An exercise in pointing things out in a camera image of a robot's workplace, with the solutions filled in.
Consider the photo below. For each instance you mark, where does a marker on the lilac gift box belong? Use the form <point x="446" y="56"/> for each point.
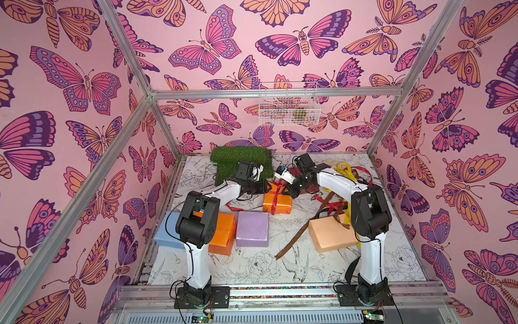
<point x="252" y="229"/>

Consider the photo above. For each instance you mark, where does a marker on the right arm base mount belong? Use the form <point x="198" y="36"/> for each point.
<point x="363" y="293"/>

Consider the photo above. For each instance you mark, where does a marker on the white wire basket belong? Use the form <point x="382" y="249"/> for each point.
<point x="289" y="107"/>

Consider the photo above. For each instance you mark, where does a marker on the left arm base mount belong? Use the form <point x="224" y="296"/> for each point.
<point x="202" y="297"/>

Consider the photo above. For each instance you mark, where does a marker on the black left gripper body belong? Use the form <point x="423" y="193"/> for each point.
<point x="256" y="187"/>

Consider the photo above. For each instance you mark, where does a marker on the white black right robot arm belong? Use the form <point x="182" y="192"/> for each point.
<point x="370" y="217"/>

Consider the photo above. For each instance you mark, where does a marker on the light blue gift box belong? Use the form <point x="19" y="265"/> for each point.
<point x="166" y="235"/>

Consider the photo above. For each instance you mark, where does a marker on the peach gift box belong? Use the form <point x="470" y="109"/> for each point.
<point x="329" y="234"/>

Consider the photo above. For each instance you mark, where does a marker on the green artificial grass mat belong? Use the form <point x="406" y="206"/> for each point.
<point x="226" y="160"/>

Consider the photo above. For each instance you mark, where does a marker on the aluminium frame post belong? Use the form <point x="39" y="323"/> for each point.
<point x="437" y="32"/>

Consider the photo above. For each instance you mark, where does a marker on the aluminium front rail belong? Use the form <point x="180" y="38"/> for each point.
<point x="405" y="302"/>

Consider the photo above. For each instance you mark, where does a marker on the large orange gift box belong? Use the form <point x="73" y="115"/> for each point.
<point x="222" y="242"/>

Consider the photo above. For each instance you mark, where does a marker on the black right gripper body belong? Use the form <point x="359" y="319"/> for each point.
<point x="293" y="188"/>

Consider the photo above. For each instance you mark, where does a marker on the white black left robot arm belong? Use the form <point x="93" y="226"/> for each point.
<point x="197" y="221"/>

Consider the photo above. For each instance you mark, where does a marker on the small orange gift box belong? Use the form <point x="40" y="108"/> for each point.
<point x="275" y="202"/>

